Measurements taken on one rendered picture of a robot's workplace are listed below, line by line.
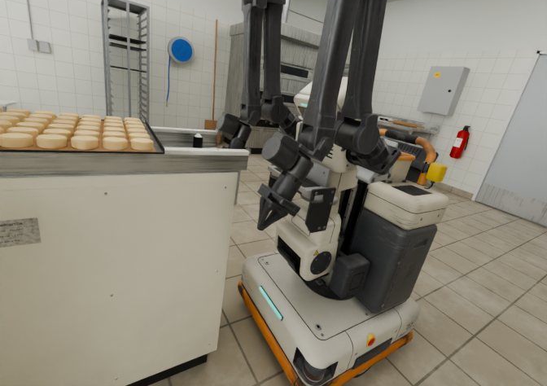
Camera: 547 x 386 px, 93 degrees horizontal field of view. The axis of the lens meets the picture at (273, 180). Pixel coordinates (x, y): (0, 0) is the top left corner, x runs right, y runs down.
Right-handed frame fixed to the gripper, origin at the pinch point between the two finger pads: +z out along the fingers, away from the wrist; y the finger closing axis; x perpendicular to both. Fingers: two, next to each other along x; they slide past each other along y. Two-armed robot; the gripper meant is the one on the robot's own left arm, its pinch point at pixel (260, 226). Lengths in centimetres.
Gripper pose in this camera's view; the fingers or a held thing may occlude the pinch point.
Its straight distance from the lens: 64.5
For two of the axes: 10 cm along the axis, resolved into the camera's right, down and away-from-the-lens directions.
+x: 6.9, 4.0, 6.1
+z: -5.3, 8.5, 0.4
